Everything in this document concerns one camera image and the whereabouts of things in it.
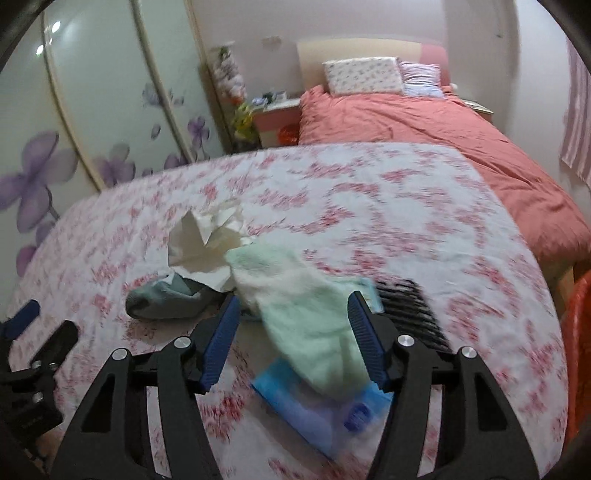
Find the white tissue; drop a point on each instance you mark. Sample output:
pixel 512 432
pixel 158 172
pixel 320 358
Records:
pixel 198 249

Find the pink striped pillow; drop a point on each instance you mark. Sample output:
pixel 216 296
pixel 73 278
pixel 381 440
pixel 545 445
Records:
pixel 422 78

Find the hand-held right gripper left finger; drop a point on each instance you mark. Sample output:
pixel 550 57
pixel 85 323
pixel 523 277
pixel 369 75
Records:
pixel 221 341

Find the grey sock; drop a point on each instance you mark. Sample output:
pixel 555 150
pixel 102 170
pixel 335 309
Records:
pixel 161 302

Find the floral tablecloth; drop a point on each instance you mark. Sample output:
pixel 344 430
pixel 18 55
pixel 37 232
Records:
pixel 369 221

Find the white floral pillow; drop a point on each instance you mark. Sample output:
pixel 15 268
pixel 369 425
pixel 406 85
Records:
pixel 362 76

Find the bed with pink duvet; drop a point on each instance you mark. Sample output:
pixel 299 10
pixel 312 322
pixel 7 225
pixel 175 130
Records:
pixel 438 147

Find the blue tissue packet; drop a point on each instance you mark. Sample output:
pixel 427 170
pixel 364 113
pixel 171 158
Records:
pixel 300 406

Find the green yellow plush toy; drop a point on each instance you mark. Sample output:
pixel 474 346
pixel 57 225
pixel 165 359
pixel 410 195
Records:
pixel 242 120

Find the light green fluffy cloth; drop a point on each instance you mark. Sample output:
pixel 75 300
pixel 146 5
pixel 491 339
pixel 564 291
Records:
pixel 304 323

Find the orange plastic basket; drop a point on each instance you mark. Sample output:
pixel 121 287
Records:
pixel 579 369

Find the floral sliding wardrobe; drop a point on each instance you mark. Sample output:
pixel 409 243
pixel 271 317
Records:
pixel 92 92

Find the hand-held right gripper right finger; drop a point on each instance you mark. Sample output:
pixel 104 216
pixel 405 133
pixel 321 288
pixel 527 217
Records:
pixel 364 341

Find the light blue fabric piece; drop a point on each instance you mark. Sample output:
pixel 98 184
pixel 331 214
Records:
pixel 371 288

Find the pink white nightstand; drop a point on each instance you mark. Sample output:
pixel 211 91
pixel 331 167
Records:
pixel 478 108
pixel 272 117

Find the pink curtain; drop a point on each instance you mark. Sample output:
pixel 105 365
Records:
pixel 577 124

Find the beige pink bed headboard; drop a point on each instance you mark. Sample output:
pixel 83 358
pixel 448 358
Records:
pixel 360 48

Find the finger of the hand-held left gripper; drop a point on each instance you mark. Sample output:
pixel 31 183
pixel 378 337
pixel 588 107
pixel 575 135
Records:
pixel 60 339
pixel 23 314

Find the black comb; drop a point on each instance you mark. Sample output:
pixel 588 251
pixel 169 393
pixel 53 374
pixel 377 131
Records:
pixel 411 314

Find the small red bag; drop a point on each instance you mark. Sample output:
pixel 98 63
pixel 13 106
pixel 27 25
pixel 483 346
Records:
pixel 288 134

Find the hanging plush toys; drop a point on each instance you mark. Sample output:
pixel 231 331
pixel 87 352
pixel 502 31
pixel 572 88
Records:
pixel 228 74

